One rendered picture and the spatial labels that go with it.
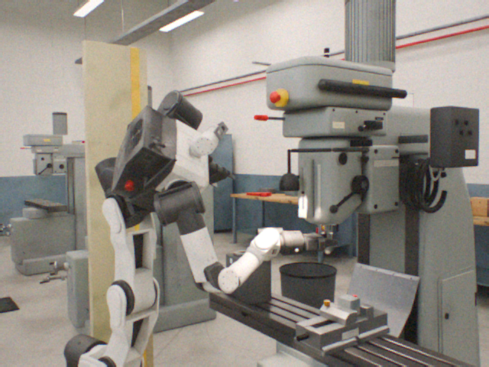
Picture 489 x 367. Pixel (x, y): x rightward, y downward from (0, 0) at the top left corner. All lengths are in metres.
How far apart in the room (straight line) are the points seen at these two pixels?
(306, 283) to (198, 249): 2.23
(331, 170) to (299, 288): 2.12
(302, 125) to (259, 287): 0.79
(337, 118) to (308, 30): 6.43
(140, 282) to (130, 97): 1.62
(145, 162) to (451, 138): 1.02
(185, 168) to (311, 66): 0.53
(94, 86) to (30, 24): 7.73
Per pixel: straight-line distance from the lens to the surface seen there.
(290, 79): 1.55
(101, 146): 3.06
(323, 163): 1.61
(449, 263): 2.09
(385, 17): 1.91
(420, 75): 6.50
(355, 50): 1.87
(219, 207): 9.05
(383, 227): 2.04
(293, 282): 3.64
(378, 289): 2.06
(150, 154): 1.48
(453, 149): 1.68
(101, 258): 3.12
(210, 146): 1.51
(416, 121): 1.99
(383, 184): 1.79
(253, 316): 1.99
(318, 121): 1.58
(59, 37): 10.84
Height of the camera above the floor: 1.56
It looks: 3 degrees down
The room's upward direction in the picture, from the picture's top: 1 degrees counter-clockwise
